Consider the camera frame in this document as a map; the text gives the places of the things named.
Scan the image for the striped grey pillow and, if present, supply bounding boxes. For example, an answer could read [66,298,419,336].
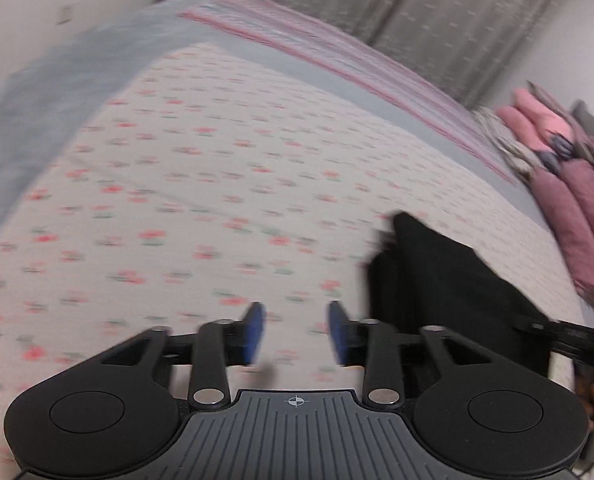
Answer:
[472,106,545,184]

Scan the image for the floral print bed sheet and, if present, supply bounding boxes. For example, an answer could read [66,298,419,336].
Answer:
[0,40,593,411]

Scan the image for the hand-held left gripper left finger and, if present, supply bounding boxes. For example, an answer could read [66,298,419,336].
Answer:
[99,301,268,410]

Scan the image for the black pants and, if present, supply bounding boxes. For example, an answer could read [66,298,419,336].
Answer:
[366,211,553,401]

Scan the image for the grey-blue bed cover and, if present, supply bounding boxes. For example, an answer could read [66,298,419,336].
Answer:
[0,0,585,306]

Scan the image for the pink striped blanket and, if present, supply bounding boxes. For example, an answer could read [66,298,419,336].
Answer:
[177,0,525,188]

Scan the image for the grey patterned curtain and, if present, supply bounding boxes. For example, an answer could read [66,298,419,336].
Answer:
[254,0,575,111]

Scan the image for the pink pillow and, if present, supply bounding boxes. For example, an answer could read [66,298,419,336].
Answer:
[496,87,577,155]

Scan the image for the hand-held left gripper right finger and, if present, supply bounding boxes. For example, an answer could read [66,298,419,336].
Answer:
[328,301,498,406]

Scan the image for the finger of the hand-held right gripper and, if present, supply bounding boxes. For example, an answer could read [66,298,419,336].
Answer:
[514,317,594,362]

